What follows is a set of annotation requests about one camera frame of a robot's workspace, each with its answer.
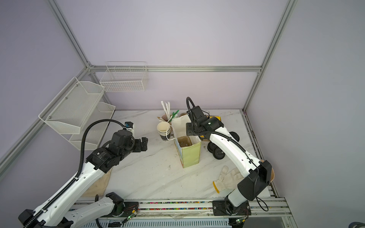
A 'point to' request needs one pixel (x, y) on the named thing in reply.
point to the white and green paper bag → (188, 147)
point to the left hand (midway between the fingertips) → (138, 141)
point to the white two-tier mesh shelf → (78, 103)
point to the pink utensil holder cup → (164, 117)
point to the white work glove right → (227, 181)
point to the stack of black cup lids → (217, 153)
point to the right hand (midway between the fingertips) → (190, 128)
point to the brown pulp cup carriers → (182, 114)
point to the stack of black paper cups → (164, 128)
